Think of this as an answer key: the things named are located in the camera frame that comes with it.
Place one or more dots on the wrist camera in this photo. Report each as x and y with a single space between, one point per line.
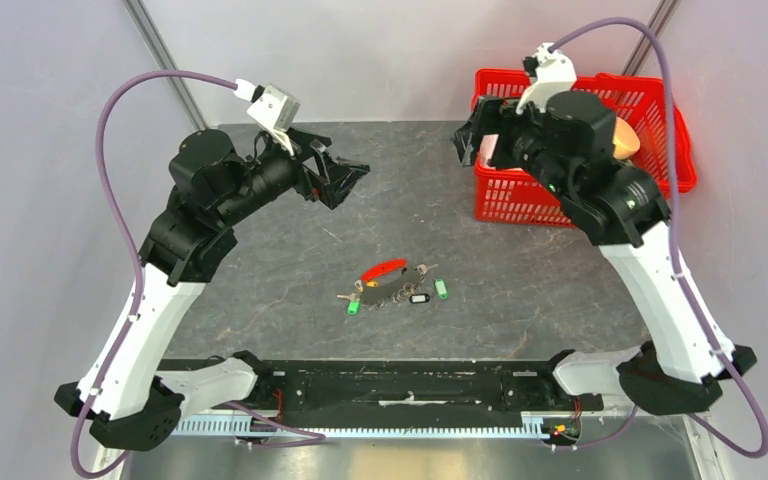
274 111
551 72

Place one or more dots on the grey slotted cable duct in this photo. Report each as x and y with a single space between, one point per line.
240 425

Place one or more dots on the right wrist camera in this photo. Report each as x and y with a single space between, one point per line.
551 72

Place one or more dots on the red black keyring holder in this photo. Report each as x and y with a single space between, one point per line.
391 281

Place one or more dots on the white plastic bag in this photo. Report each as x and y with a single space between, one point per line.
487 149

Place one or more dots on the red plastic basket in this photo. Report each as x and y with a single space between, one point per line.
514 197

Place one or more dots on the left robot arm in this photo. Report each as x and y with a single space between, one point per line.
129 401

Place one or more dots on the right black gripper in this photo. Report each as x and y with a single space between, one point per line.
492 115

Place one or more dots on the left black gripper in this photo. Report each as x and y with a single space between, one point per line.
336 179

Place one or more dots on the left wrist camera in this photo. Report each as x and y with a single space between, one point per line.
274 111

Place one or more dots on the jar with beige lid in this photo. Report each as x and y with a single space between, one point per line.
625 140

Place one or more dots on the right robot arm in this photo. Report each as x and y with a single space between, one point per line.
567 147

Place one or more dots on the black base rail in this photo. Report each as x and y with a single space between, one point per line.
410 394

